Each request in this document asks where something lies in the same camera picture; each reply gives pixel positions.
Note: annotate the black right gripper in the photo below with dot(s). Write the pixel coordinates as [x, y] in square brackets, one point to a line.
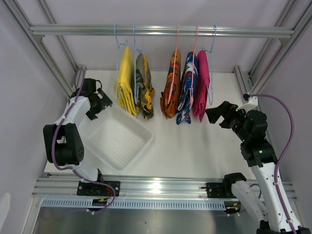
[225, 109]

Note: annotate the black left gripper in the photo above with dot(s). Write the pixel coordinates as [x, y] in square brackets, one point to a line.
[104, 103]

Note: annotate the light blue wire hanger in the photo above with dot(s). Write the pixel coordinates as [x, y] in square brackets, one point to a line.
[119, 45]

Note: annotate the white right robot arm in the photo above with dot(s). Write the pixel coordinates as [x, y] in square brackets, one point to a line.
[274, 213]

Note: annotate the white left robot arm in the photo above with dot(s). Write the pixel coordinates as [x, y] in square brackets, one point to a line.
[63, 144]

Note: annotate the pink trousers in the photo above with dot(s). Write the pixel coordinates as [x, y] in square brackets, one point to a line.
[202, 85]

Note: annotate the blue white patterned trousers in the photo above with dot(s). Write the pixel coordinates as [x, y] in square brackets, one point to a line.
[184, 106]

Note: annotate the blue hanger of camouflage trousers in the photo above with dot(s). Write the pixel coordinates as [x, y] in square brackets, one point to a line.
[135, 65]

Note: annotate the olive yellow camouflage trousers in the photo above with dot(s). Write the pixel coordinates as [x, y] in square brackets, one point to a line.
[145, 88]

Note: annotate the orange camouflage trousers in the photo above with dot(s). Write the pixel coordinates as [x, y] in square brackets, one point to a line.
[169, 110]

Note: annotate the white plastic basket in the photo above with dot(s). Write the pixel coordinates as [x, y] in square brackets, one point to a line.
[116, 138]

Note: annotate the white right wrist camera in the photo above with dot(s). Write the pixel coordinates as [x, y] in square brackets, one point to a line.
[250, 102]

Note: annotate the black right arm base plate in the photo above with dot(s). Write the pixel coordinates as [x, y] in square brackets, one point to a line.
[219, 190]

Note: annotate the aluminium hanging rail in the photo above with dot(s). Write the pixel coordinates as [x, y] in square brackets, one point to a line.
[155, 30]

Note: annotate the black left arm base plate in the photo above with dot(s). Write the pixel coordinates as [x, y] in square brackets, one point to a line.
[91, 189]

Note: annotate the white slotted cable duct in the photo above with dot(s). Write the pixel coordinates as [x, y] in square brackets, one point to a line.
[90, 203]

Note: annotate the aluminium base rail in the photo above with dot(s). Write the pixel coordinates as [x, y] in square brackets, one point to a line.
[132, 187]

